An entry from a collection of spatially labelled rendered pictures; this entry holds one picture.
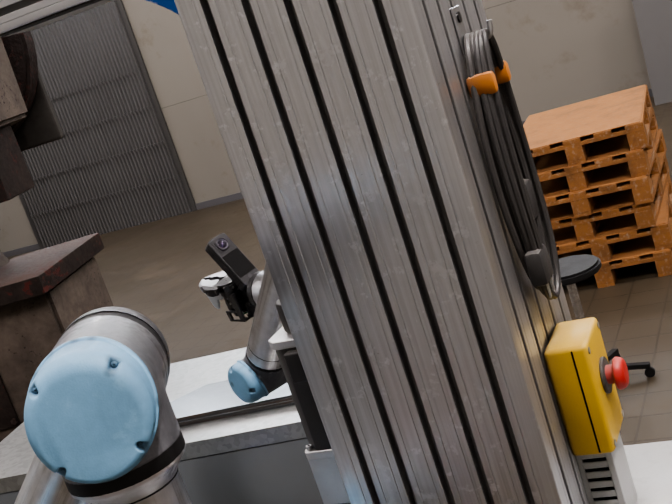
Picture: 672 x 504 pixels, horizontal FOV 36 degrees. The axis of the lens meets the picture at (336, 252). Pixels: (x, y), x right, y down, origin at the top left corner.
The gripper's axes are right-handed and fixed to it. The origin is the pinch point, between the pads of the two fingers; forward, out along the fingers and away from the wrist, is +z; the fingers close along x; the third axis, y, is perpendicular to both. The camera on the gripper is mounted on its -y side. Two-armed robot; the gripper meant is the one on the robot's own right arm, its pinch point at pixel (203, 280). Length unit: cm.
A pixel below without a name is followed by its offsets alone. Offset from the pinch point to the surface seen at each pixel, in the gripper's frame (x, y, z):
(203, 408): 5, 39, 39
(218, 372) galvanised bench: 25, 44, 63
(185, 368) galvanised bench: 25, 44, 80
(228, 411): 7, 40, 31
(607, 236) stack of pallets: 319, 165, 162
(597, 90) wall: 757, 230, 466
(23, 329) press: 89, 83, 371
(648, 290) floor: 301, 188, 134
